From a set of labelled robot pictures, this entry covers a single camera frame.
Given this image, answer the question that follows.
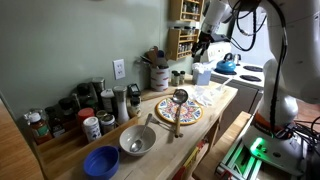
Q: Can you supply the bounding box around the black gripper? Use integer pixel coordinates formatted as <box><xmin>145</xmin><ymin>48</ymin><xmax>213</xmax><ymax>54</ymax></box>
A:
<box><xmin>191</xmin><ymin>31</ymin><xmax>212</xmax><ymax>58</ymax></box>

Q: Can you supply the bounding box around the blue kettle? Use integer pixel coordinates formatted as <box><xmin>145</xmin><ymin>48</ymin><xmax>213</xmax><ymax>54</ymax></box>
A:
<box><xmin>214</xmin><ymin>52</ymin><xmax>243</xmax><ymax>75</ymax></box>

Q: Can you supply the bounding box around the brown wooden utensil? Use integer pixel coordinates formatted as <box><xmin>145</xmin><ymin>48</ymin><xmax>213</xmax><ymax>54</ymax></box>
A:
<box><xmin>164</xmin><ymin>49</ymin><xmax>173</xmax><ymax>62</ymax></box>

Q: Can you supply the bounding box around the small spice jar black lid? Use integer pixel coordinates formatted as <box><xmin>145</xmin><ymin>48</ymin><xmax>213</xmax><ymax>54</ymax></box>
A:
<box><xmin>170</xmin><ymin>70</ymin><xmax>181</xmax><ymax>88</ymax></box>
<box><xmin>179</xmin><ymin>70</ymin><xmax>187</xmax><ymax>85</ymax></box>

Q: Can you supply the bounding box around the white plastic spatula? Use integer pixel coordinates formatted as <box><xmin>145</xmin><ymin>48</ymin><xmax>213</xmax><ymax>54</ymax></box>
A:
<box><xmin>213</xmin><ymin>77</ymin><xmax>234</xmax><ymax>93</ymax></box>

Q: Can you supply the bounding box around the white crumpled cloth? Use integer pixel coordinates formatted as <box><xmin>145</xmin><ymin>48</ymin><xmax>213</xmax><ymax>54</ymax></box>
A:
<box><xmin>185</xmin><ymin>84</ymin><xmax>222</xmax><ymax>108</ymax></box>

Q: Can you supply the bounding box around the wooden slotted spatula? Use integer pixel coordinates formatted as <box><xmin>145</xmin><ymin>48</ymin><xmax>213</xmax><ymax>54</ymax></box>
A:
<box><xmin>146</xmin><ymin>49</ymin><xmax>158</xmax><ymax>68</ymax></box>

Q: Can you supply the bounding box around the white utensil crock red print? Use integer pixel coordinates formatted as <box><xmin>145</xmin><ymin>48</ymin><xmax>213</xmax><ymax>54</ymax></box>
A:
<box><xmin>149</xmin><ymin>64</ymin><xmax>171</xmax><ymax>93</ymax></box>

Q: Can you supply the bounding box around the black stove burner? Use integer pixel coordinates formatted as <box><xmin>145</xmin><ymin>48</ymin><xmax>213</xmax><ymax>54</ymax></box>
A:
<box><xmin>242</xmin><ymin>65</ymin><xmax>267</xmax><ymax>73</ymax></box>
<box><xmin>239</xmin><ymin>74</ymin><xmax>263</xmax><ymax>83</ymax></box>

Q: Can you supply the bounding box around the white refrigerator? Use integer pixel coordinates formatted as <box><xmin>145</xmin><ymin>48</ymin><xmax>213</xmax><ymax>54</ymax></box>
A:
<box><xmin>229</xmin><ymin>6</ymin><xmax>279</xmax><ymax>69</ymax></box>

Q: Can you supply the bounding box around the white stove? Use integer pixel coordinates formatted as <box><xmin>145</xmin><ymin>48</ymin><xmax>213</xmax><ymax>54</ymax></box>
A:
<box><xmin>199</xmin><ymin>41</ymin><xmax>275</xmax><ymax>141</ymax></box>

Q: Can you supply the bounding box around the colourful patterned plate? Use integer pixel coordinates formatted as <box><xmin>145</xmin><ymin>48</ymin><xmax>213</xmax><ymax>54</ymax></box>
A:
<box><xmin>155</xmin><ymin>96</ymin><xmax>204</xmax><ymax>127</ymax></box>

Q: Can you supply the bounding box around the wooden cutting board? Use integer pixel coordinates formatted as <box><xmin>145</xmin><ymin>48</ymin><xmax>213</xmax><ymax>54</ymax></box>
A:
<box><xmin>139</xmin><ymin>86</ymin><xmax>178</xmax><ymax>102</ymax></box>

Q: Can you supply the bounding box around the black kitchen timer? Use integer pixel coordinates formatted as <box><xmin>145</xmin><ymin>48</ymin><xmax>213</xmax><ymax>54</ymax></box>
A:
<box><xmin>127</xmin><ymin>83</ymin><xmax>142</xmax><ymax>98</ymax></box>

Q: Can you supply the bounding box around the metal fork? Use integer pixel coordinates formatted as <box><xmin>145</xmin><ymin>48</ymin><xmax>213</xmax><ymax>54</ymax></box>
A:
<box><xmin>149</xmin><ymin>117</ymin><xmax>178</xmax><ymax>133</ymax></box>

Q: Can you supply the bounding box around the pepper jar black lid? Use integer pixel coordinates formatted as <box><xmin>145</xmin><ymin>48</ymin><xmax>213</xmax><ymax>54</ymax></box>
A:
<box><xmin>129</xmin><ymin>95</ymin><xmax>143</xmax><ymax>119</ymax></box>

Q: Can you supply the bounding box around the steel and white grinder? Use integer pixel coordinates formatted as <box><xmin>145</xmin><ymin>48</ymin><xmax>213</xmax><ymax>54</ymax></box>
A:
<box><xmin>111</xmin><ymin>84</ymin><xmax>131</xmax><ymax>126</ymax></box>

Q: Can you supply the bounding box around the wooden robot stand board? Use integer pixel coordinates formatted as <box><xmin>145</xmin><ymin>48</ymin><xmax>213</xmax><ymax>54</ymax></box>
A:
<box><xmin>192</xmin><ymin>111</ymin><xmax>252</xmax><ymax>180</ymax></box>

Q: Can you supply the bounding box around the white ceramic bowl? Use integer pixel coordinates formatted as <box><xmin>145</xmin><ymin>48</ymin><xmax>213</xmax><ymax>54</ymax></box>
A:
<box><xmin>118</xmin><ymin>124</ymin><xmax>157</xmax><ymax>158</ymax></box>

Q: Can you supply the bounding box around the white cap spice shaker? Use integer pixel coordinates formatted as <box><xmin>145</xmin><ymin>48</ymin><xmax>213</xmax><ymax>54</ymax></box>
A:
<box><xmin>100</xmin><ymin>88</ymin><xmax>116</xmax><ymax>115</ymax></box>

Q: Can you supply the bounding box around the steel canister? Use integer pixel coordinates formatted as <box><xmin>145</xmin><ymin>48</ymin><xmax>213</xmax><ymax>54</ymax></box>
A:
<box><xmin>90</xmin><ymin>77</ymin><xmax>107</xmax><ymax>101</ymax></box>

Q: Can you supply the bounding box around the red yellow package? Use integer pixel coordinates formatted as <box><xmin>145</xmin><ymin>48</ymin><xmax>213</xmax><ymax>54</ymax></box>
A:
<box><xmin>171</xmin><ymin>139</ymin><xmax>208</xmax><ymax>180</ymax></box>

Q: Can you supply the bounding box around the metal spoon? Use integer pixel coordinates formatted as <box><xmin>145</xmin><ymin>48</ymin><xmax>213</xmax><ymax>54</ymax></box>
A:
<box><xmin>129</xmin><ymin>113</ymin><xmax>153</xmax><ymax>154</ymax></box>

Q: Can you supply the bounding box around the small glass jar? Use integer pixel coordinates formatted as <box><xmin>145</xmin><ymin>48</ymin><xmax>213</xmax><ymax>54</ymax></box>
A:
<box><xmin>95</xmin><ymin>109</ymin><xmax>109</xmax><ymax>122</ymax></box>

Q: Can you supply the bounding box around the small jar metal lid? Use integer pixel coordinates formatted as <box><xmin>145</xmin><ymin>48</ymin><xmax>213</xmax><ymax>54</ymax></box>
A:
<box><xmin>99</xmin><ymin>114</ymin><xmax>118</xmax><ymax>136</ymax></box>

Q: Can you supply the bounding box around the tall dark bottle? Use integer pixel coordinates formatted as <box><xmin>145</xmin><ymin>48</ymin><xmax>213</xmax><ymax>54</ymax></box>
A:
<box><xmin>75</xmin><ymin>83</ymin><xmax>92</xmax><ymax>102</ymax></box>

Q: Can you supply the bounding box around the red lid jar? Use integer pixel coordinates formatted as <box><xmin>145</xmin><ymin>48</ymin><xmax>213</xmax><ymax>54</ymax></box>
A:
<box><xmin>76</xmin><ymin>107</ymin><xmax>96</xmax><ymax>126</ymax></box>

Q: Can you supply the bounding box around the white printed shaker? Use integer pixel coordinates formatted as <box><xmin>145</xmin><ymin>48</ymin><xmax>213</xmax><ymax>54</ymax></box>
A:
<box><xmin>82</xmin><ymin>116</ymin><xmax>103</xmax><ymax>144</ymax></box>

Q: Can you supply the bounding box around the dark spice jar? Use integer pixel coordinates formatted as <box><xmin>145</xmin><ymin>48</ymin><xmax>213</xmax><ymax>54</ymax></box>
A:
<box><xmin>58</xmin><ymin>97</ymin><xmax>77</xmax><ymax>123</ymax></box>

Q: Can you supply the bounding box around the blue plastic bowl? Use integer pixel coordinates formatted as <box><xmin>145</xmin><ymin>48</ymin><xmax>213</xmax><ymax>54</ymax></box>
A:
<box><xmin>82</xmin><ymin>145</ymin><xmax>121</xmax><ymax>180</ymax></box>

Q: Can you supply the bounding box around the dark sauce bottle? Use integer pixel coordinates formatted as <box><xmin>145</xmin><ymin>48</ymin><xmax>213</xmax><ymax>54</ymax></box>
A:
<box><xmin>44</xmin><ymin>105</ymin><xmax>66</xmax><ymax>139</ymax></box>

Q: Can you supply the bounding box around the wooden spice tray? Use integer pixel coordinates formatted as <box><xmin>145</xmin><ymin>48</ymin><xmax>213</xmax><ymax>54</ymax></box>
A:
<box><xmin>31</xmin><ymin>114</ymin><xmax>140</xmax><ymax>180</ymax></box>

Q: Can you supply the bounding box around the hot sauce bottle white cap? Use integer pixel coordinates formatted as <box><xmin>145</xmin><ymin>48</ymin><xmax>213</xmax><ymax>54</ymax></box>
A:
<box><xmin>27</xmin><ymin>112</ymin><xmax>54</xmax><ymax>146</ymax></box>

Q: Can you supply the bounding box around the short wooden wall spice rack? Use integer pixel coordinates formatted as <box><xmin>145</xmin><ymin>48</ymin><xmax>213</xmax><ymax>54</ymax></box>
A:
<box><xmin>166</xmin><ymin>27</ymin><xmax>200</xmax><ymax>62</ymax></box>

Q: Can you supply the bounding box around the tall wooden wall spice rack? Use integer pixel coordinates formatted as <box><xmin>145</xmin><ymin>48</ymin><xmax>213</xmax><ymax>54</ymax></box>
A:
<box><xmin>169</xmin><ymin>0</ymin><xmax>204</xmax><ymax>24</ymax></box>

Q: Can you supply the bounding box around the metal utensil handle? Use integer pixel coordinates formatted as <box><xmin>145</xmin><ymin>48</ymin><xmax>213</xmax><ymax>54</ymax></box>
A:
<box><xmin>134</xmin><ymin>56</ymin><xmax>153</xmax><ymax>68</ymax></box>

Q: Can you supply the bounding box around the white wall outlet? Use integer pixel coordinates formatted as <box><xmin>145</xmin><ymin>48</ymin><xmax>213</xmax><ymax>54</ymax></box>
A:
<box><xmin>112</xmin><ymin>58</ymin><xmax>127</xmax><ymax>81</ymax></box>

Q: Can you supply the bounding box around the metal robot mounting frame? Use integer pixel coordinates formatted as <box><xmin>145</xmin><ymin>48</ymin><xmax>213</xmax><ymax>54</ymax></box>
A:
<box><xmin>214</xmin><ymin>134</ymin><xmax>308</xmax><ymax>179</ymax></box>

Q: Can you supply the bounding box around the black cable bundle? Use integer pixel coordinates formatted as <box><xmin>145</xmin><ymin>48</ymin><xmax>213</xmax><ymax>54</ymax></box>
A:
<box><xmin>291</xmin><ymin>114</ymin><xmax>320</xmax><ymax>143</ymax></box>

